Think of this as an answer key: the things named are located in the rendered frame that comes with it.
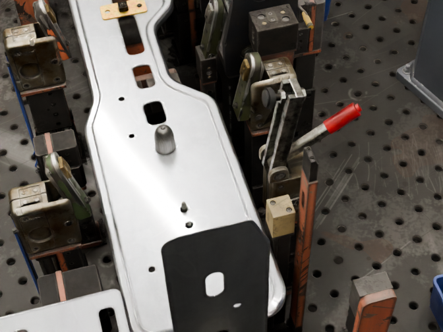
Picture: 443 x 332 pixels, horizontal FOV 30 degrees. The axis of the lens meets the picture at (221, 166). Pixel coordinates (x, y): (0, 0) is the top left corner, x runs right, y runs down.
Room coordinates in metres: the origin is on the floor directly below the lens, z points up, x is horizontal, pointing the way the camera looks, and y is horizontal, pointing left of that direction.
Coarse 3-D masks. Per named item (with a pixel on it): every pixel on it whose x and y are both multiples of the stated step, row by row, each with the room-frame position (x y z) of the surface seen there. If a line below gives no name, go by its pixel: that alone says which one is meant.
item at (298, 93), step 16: (288, 80) 0.77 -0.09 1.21; (272, 96) 0.74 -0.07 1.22; (288, 96) 0.74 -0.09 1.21; (304, 96) 0.74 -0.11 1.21; (288, 112) 0.73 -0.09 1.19; (272, 128) 0.76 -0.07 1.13; (288, 128) 0.73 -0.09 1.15; (272, 144) 0.76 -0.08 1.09; (288, 144) 0.73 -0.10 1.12; (272, 160) 0.73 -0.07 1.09
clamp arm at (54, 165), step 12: (48, 156) 0.73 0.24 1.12; (48, 168) 0.72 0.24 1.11; (60, 168) 0.72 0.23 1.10; (60, 180) 0.71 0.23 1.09; (72, 180) 0.74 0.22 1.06; (60, 192) 0.71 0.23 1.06; (72, 192) 0.72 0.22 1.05; (72, 204) 0.71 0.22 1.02; (84, 204) 0.72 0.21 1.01; (84, 216) 0.72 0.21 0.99
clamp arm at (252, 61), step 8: (248, 56) 0.93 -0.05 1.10; (256, 56) 0.92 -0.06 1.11; (248, 64) 0.92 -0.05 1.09; (256, 64) 0.91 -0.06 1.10; (240, 72) 0.92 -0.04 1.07; (248, 72) 0.91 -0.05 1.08; (256, 72) 0.91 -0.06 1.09; (240, 80) 0.93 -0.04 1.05; (248, 80) 0.91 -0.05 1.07; (256, 80) 0.91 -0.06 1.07; (240, 88) 0.92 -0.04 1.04; (248, 88) 0.90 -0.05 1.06; (240, 96) 0.92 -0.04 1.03; (248, 96) 0.90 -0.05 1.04; (240, 104) 0.91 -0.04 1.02; (248, 104) 0.90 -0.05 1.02; (240, 112) 0.90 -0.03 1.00; (248, 112) 0.90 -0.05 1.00; (240, 120) 0.90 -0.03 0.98
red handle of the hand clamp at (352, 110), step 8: (352, 104) 0.78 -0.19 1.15; (344, 112) 0.77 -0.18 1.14; (352, 112) 0.77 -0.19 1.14; (360, 112) 0.78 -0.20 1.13; (328, 120) 0.77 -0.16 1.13; (336, 120) 0.76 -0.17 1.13; (344, 120) 0.76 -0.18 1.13; (352, 120) 0.76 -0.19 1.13; (320, 128) 0.76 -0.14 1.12; (328, 128) 0.76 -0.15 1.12; (336, 128) 0.76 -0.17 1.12; (304, 136) 0.76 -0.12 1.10; (312, 136) 0.76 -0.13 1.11; (320, 136) 0.76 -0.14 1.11; (296, 144) 0.76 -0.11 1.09; (304, 144) 0.75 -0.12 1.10; (312, 144) 0.75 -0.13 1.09; (296, 152) 0.75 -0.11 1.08; (288, 160) 0.74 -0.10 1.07
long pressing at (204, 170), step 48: (96, 0) 1.20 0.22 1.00; (144, 0) 1.19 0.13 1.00; (96, 48) 1.07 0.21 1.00; (144, 48) 1.06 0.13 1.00; (96, 96) 0.96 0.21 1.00; (144, 96) 0.95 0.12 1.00; (192, 96) 0.94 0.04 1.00; (96, 144) 0.85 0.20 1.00; (144, 144) 0.84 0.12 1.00; (192, 144) 0.84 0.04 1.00; (144, 192) 0.75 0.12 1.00; (192, 192) 0.74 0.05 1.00; (240, 192) 0.74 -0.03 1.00; (144, 240) 0.66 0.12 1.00; (144, 288) 0.58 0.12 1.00
